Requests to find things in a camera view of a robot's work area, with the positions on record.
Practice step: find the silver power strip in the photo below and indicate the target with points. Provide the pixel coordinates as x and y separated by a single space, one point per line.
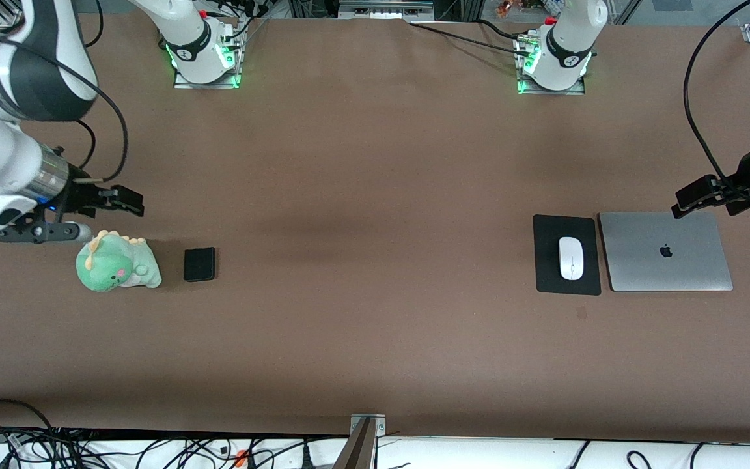
385 8

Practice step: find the metal table edge bracket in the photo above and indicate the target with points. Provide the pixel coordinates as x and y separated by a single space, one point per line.
378 423

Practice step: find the black mouse pad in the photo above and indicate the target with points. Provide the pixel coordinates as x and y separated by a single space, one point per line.
544 260

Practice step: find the silver laptop with apple logo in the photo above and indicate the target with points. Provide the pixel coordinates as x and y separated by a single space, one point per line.
665 270

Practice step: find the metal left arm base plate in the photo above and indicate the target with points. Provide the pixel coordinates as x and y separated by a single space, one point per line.
577 90

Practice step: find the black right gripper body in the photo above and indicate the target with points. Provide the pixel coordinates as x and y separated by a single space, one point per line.
79 195

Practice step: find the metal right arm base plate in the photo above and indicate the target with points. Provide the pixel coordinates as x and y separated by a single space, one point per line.
183 83

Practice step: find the black smartphone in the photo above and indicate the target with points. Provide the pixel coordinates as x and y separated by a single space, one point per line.
199 264

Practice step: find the aluminium profile beam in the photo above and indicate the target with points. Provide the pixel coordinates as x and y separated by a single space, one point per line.
355 453

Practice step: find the green dinosaur plush toy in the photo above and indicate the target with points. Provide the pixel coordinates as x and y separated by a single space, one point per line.
114 264

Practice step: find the white computer mouse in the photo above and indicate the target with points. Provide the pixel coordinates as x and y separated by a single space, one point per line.
571 258

